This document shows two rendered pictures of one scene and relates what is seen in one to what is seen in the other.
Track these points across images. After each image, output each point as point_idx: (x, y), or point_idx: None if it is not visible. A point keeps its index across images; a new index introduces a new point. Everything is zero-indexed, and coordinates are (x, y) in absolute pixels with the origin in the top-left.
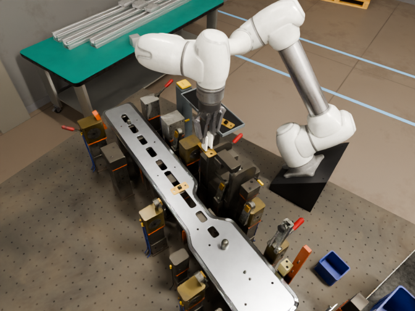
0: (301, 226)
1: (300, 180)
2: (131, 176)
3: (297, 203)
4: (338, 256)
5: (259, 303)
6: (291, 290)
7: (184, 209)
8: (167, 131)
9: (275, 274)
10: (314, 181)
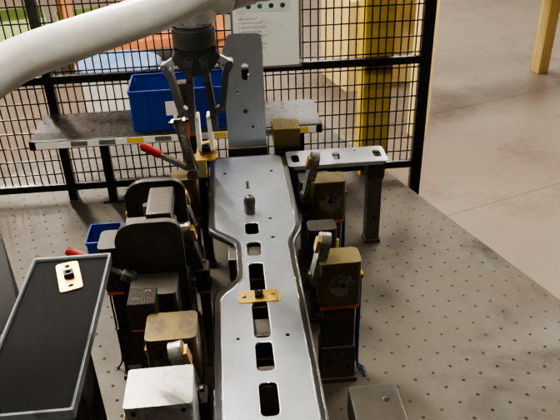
0: None
1: (5, 297)
2: None
3: None
4: (87, 236)
5: (255, 167)
6: (212, 163)
7: (274, 264)
8: (196, 389)
9: (214, 176)
10: (3, 260)
